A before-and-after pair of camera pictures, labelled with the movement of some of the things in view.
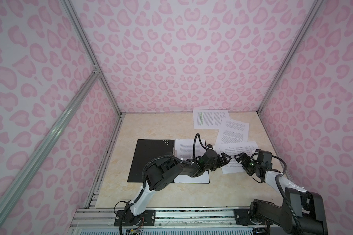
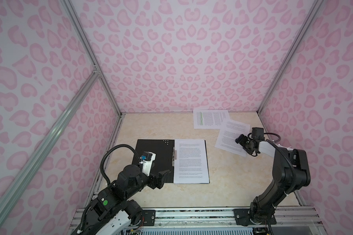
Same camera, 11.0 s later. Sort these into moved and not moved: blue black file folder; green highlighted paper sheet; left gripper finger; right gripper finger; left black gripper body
Moved: right gripper finger; left black gripper body; left gripper finger
Not moved: green highlighted paper sheet; blue black file folder
